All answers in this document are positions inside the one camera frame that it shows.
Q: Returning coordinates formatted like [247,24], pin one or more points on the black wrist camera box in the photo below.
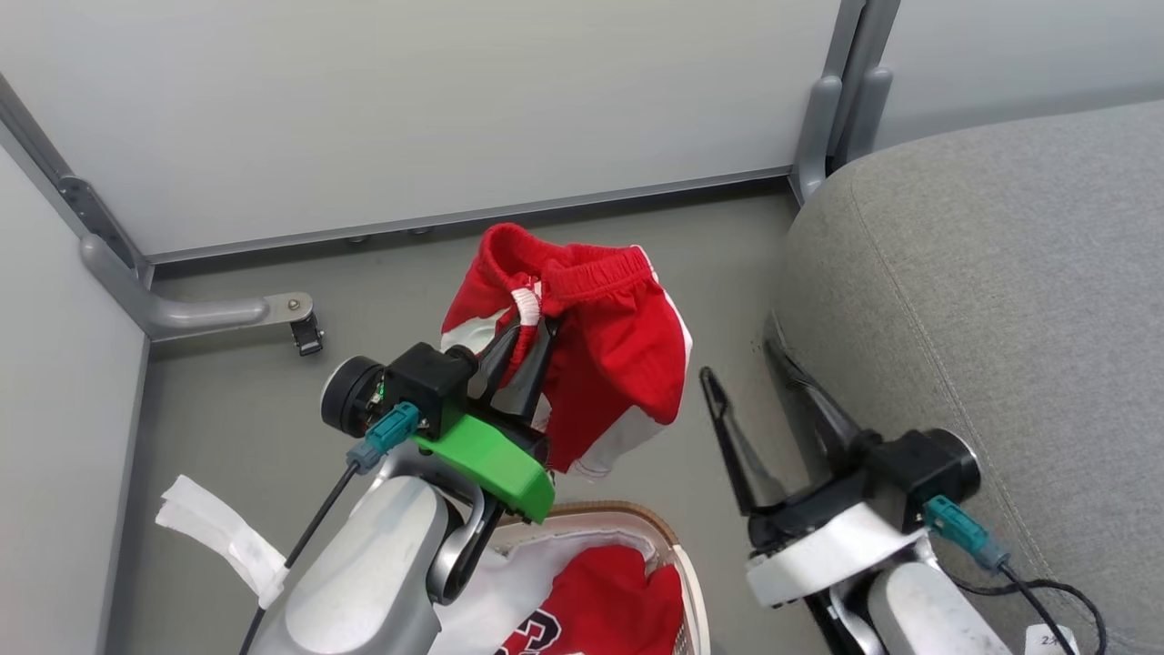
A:
[423,382]
[918,473]

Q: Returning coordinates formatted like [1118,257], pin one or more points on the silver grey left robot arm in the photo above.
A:
[364,582]

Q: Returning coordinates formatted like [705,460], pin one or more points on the grey slanted partition post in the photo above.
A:
[82,205]

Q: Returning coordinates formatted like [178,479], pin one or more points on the red numbered jersey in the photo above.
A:
[618,600]

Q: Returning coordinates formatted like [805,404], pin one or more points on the white paper tape strip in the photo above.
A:
[227,537]

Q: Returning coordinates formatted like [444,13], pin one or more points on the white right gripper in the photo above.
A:
[823,546]

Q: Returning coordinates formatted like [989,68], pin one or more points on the grey double partition post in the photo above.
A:
[841,100]

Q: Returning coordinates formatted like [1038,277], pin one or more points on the red white sports shorts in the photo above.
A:
[618,346]

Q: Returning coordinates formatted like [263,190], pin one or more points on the white paper label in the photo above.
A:
[1050,641]

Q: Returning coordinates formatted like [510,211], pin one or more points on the grey partition base rail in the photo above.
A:
[455,218]

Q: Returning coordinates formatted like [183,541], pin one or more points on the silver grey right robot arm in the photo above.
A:
[928,609]

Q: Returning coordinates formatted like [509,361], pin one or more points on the white garment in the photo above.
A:
[509,582]

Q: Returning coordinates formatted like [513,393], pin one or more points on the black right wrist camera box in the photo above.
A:
[918,473]

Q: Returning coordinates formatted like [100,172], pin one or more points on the black caster wheel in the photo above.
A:
[307,335]

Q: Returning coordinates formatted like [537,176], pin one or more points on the grey partition foot bar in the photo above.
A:
[182,314]

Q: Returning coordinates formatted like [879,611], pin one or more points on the white brown-rimmed laundry basket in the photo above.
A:
[677,564]

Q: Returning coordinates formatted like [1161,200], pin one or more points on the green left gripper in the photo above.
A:
[496,468]

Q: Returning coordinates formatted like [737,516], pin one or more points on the grey fabric sofa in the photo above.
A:
[1000,318]

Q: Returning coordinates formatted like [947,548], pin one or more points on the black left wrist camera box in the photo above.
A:
[423,382]

